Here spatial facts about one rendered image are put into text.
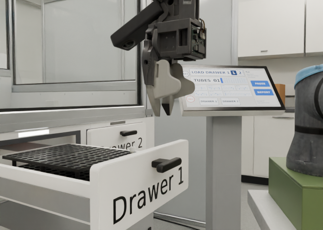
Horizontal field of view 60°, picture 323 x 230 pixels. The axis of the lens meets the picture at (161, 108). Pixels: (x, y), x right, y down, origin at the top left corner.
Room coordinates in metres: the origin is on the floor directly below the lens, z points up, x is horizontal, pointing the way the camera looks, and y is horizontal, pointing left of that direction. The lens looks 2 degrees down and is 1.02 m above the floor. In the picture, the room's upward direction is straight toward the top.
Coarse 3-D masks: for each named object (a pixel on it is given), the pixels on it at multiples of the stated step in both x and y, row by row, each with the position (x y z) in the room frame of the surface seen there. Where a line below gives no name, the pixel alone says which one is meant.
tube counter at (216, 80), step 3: (213, 78) 1.46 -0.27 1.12; (216, 78) 1.46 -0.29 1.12; (219, 78) 1.47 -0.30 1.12; (222, 78) 1.47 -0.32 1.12; (225, 78) 1.47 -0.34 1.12; (228, 78) 1.47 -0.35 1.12; (231, 78) 1.48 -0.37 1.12; (234, 78) 1.48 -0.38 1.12; (237, 78) 1.48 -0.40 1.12; (240, 78) 1.48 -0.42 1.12; (243, 78) 1.49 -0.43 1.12; (213, 81) 1.45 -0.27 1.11; (216, 81) 1.45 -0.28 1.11; (219, 81) 1.45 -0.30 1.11; (222, 81) 1.46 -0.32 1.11; (225, 81) 1.46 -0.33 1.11; (228, 81) 1.46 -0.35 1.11; (231, 81) 1.46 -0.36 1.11; (234, 81) 1.46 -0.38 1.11; (237, 81) 1.47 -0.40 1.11; (240, 81) 1.47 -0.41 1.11; (243, 81) 1.47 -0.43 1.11; (246, 81) 1.47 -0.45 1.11
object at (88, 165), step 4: (112, 156) 0.57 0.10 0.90; (116, 156) 0.58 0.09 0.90; (120, 156) 0.57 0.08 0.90; (100, 160) 0.54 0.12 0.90; (104, 160) 0.55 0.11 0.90; (84, 164) 0.51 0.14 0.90; (88, 164) 0.51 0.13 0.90; (92, 164) 0.51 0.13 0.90; (72, 168) 0.48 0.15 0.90; (76, 168) 0.49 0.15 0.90; (80, 168) 0.47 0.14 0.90; (84, 168) 0.48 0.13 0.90; (88, 168) 0.49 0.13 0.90; (76, 172) 0.47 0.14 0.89
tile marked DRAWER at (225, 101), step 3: (222, 99) 1.38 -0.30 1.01; (225, 99) 1.38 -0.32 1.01; (228, 99) 1.38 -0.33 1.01; (231, 99) 1.38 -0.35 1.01; (234, 99) 1.38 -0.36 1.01; (237, 99) 1.39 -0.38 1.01; (222, 102) 1.36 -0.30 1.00; (225, 102) 1.36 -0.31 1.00; (228, 102) 1.37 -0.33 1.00; (231, 102) 1.37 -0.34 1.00; (234, 102) 1.37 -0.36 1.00; (237, 102) 1.37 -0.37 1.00
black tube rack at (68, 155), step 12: (72, 144) 0.72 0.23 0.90; (12, 156) 0.58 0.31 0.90; (24, 156) 0.58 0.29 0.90; (36, 156) 0.57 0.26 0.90; (48, 156) 0.57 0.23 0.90; (60, 156) 0.57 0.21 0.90; (72, 156) 0.57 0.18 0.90; (84, 156) 0.57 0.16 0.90; (96, 156) 0.58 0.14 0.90; (108, 156) 0.57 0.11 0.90; (36, 168) 0.59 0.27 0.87; (48, 168) 0.59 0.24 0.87; (60, 168) 0.49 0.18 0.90
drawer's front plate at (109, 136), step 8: (96, 128) 0.84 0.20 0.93; (104, 128) 0.85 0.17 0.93; (112, 128) 0.89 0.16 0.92; (120, 128) 0.92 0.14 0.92; (128, 128) 0.96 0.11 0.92; (136, 128) 1.00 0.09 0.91; (144, 128) 1.04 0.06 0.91; (88, 136) 0.81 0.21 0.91; (96, 136) 0.82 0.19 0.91; (104, 136) 0.85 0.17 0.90; (112, 136) 0.89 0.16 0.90; (120, 136) 0.92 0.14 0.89; (128, 136) 0.96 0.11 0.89; (136, 136) 1.00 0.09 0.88; (144, 136) 1.04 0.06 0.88; (88, 144) 0.81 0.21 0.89; (96, 144) 0.82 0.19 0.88; (104, 144) 0.85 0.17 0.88; (112, 144) 0.89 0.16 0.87; (120, 144) 0.92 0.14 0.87; (128, 144) 0.96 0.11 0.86; (136, 144) 1.00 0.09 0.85; (144, 144) 1.04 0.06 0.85
